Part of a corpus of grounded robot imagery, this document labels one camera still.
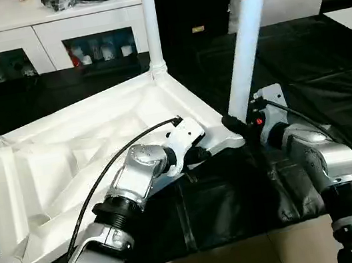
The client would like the white plastic table top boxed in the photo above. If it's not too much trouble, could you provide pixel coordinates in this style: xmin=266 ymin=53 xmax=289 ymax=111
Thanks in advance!
xmin=0 ymin=57 xmax=265 ymax=263

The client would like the black table mat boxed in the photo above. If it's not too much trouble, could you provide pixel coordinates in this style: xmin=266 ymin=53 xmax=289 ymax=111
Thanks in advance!
xmin=0 ymin=8 xmax=352 ymax=263

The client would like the black cabinet with yellow label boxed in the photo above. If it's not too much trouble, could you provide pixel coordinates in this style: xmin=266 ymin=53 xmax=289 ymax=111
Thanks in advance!
xmin=154 ymin=0 xmax=248 ymax=48

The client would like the white glass-door cabinet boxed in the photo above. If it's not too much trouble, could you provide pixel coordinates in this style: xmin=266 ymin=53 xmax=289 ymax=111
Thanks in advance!
xmin=0 ymin=0 xmax=152 ymax=84

